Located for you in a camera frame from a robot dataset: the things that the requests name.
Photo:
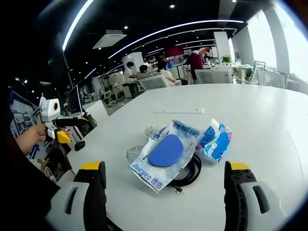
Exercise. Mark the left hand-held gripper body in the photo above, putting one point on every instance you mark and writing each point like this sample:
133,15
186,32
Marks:
48,108

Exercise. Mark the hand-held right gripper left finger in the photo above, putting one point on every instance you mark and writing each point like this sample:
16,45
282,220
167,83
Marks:
95,192

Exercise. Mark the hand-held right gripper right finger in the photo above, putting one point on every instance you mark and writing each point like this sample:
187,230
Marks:
234,195

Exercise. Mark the blue tissue packet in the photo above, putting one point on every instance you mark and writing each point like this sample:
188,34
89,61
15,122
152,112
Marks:
216,144

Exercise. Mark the clear plastic water bottle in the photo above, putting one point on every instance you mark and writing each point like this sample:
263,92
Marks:
132,151

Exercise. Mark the blue-white wet wipes pack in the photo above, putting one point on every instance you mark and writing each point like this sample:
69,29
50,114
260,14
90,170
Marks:
166,154

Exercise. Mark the white paper cup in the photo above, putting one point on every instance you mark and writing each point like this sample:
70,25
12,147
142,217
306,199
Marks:
150,130

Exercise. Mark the white round tabletop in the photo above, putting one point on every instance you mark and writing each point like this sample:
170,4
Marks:
240,103

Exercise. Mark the person's left hand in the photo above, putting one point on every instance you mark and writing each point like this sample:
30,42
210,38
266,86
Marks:
37,133

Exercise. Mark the black rounded object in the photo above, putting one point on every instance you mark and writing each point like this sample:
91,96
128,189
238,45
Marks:
80,145

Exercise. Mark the dark computer monitor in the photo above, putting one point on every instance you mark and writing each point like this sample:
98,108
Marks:
74,101

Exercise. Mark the blue white display board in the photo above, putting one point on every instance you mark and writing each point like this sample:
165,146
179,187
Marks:
21,115

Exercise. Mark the ceiling air conditioner unit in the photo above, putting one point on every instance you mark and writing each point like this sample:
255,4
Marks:
109,39

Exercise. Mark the white mesh office chair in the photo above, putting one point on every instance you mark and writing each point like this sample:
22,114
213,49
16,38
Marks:
213,76
154,83
272,78

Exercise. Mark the white power strip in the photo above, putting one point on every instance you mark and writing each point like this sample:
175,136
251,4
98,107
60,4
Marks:
179,110

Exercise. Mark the red hanging sign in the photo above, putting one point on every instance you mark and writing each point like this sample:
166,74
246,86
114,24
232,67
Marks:
174,51

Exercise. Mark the green potted plant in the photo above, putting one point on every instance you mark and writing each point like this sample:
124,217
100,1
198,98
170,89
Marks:
226,59

